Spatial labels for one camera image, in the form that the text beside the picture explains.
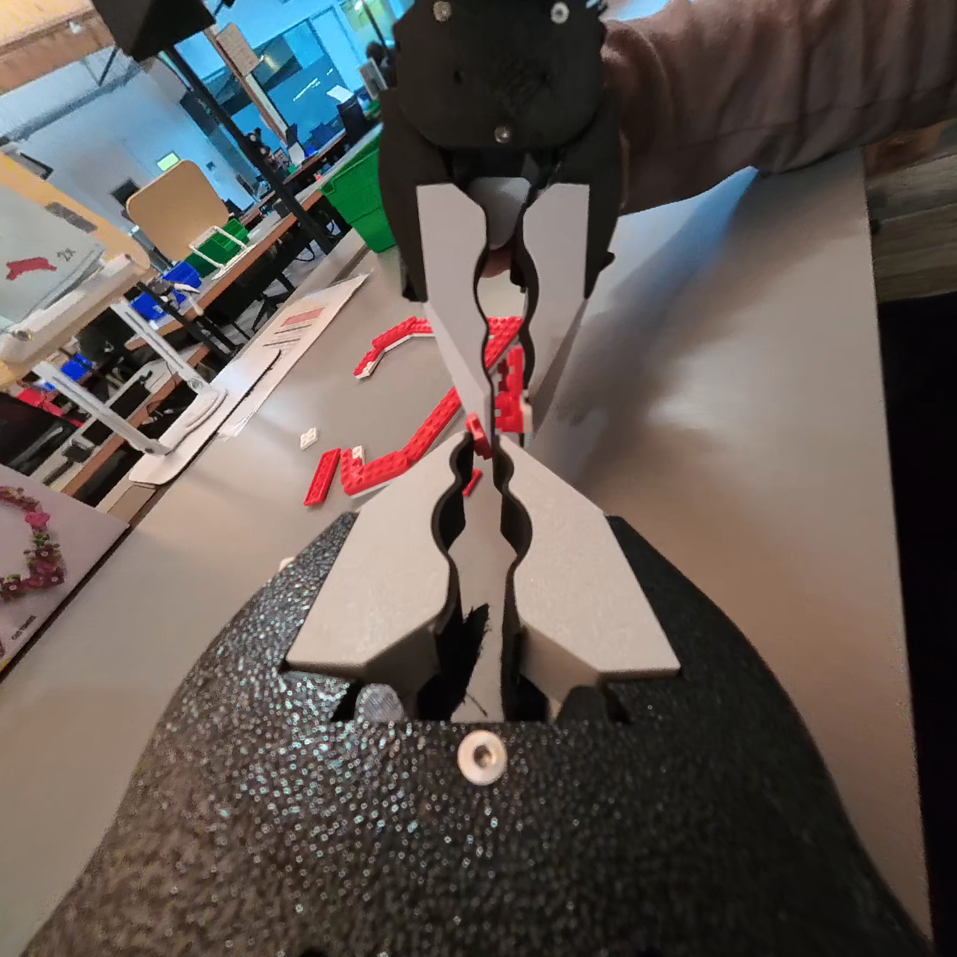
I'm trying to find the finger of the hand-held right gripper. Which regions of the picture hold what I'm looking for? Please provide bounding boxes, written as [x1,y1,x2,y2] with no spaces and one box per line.
[522,181,589,446]
[416,181,500,450]

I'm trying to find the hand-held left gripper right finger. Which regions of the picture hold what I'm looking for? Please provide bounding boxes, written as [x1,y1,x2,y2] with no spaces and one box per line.
[493,436,683,704]

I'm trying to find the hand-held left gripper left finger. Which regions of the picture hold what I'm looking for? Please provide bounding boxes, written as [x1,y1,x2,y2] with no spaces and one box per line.
[284,432,476,707]

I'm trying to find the stepped red and white lego assembly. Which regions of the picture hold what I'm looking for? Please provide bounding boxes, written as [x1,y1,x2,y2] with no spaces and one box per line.
[484,316,536,437]

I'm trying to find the person's right forearm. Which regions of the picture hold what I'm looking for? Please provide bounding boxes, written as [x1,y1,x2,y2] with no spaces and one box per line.
[602,0,957,215]

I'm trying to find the long red and white lego assembly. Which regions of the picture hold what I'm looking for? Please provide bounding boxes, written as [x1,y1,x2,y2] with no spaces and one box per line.
[338,387,465,499]

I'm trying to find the curved red and white lego assembly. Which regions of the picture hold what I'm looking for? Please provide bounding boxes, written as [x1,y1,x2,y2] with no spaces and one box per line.
[353,317,436,380]

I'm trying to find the long red lego plate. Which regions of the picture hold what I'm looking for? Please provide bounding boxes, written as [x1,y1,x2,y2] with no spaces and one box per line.
[303,447,342,508]

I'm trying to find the large green plastic bin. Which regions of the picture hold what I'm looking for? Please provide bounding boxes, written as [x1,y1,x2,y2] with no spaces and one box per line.
[320,137,399,253]

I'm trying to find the printed instruction sheet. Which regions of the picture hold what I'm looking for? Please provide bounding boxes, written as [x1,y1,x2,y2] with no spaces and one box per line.
[221,274,372,442]

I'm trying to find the background work table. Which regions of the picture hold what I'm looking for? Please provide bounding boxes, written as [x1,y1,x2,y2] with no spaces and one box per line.
[150,123,386,315]

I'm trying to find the small green plastic bin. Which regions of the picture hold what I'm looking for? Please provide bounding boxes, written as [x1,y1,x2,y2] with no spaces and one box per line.
[185,219,249,276]

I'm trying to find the white articulated desk stand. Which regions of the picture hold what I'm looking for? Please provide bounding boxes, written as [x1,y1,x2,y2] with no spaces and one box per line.
[0,253,229,459]

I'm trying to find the wooden back chair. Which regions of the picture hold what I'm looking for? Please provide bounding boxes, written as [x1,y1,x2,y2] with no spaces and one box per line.
[126,159,233,264]

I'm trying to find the flower picture instruction booklet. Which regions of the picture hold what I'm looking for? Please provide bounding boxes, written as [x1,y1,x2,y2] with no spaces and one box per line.
[0,464,130,677]

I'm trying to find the black angular overhead housing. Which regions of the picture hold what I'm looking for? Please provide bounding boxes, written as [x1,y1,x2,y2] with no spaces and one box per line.
[90,0,218,62]

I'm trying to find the instruction booklet with red picture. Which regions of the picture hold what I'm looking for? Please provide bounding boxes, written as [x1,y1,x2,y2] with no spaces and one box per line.
[0,183,106,330]

